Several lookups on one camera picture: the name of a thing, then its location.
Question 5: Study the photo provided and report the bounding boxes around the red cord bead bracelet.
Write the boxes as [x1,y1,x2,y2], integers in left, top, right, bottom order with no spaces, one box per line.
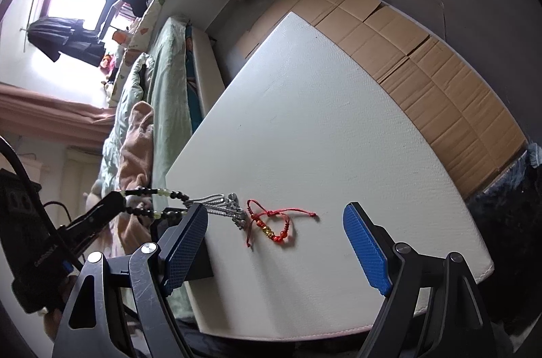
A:
[245,198,320,249]

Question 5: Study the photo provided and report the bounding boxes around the black hanging garment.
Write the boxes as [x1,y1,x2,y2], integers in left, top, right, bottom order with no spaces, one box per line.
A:
[27,16,105,67]

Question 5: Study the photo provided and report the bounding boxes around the pink fleece blanket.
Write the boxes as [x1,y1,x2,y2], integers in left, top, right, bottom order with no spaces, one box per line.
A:
[92,101,153,258]

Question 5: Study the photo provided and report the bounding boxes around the floral window seat cushion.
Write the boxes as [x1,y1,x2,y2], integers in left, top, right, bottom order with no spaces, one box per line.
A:
[107,0,167,107]

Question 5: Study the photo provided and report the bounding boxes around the light green quilt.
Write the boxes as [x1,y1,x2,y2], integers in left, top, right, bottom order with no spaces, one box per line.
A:
[97,53,152,197]

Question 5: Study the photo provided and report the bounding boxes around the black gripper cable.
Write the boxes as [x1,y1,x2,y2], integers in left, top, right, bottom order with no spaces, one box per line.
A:
[0,135,76,228]

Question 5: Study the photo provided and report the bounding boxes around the flattened cardboard sheets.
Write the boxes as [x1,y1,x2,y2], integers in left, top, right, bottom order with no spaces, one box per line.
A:
[236,0,526,197]

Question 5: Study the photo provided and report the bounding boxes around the green bed sheet mattress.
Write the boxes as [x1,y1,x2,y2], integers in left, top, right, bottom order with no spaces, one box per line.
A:
[147,16,192,188]

